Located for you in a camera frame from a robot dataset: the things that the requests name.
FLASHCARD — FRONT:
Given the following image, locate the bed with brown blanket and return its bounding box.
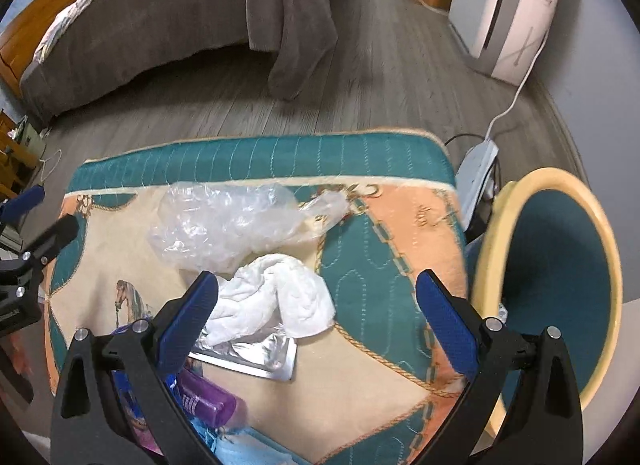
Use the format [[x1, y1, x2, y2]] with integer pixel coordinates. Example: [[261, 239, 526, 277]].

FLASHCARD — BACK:
[[20, 0, 346, 118]]

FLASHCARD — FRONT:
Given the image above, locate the white air purifier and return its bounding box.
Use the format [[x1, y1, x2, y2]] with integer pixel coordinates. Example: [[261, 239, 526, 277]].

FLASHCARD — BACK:
[[447, 0, 566, 86]]

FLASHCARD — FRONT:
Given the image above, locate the light blue printed quilt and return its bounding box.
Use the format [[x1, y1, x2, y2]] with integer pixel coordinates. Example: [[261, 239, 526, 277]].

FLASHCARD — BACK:
[[32, 0, 151, 66]]

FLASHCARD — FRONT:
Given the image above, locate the black cable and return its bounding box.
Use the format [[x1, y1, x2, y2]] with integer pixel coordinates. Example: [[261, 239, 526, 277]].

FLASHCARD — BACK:
[[442, 133, 488, 146]]

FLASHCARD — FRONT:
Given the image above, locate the blue packet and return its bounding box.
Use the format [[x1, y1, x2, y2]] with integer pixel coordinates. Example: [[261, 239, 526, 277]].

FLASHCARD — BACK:
[[112, 370, 166, 451]]

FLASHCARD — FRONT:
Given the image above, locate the clear plastic bag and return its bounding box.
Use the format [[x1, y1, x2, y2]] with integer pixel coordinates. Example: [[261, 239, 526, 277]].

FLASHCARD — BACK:
[[147, 181, 351, 273]]

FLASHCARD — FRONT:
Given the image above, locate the light blue face mask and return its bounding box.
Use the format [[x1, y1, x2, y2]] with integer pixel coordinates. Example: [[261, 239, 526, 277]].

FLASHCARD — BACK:
[[190, 415, 311, 465]]

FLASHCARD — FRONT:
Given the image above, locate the wooden bed frame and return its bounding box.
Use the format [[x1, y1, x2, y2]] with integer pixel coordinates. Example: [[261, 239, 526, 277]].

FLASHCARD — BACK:
[[0, 0, 133, 90]]

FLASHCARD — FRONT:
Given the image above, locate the yellow-rimmed teal trash bin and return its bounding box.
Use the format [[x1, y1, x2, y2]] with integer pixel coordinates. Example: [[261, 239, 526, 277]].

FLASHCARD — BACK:
[[470, 167, 623, 446]]

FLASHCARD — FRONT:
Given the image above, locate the white power strip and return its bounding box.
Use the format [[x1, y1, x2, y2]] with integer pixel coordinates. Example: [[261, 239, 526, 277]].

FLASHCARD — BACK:
[[456, 141, 501, 226]]

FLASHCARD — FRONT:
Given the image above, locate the silver blister pack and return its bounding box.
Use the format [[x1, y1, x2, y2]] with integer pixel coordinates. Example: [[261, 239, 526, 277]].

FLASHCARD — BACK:
[[187, 327, 298, 383]]

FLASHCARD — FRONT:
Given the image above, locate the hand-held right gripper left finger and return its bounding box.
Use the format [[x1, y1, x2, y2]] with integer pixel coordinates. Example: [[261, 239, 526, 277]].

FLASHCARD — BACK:
[[50, 270, 221, 465]]

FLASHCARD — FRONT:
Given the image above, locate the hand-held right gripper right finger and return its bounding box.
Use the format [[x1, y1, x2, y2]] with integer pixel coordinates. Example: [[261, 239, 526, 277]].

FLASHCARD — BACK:
[[415, 269, 586, 465]]

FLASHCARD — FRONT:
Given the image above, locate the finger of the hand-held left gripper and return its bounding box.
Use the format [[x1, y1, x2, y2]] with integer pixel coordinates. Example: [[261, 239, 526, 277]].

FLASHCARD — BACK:
[[0, 186, 47, 226], [0, 215, 81, 296]]

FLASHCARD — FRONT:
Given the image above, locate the teal and orange printed mat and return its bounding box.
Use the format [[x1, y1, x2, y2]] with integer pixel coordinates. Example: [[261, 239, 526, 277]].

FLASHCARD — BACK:
[[42, 130, 471, 465]]

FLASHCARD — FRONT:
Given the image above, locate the wooden furniture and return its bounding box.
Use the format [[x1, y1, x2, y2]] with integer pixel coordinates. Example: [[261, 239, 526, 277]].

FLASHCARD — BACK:
[[0, 110, 51, 196]]

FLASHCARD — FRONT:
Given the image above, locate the purple plastic bottle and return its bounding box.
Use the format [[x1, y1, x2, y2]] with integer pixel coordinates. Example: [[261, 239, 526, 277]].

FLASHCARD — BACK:
[[170, 367, 238, 428]]

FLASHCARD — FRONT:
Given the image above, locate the white paper towel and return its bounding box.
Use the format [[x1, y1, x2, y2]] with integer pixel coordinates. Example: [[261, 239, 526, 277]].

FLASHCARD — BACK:
[[202, 253, 337, 348]]

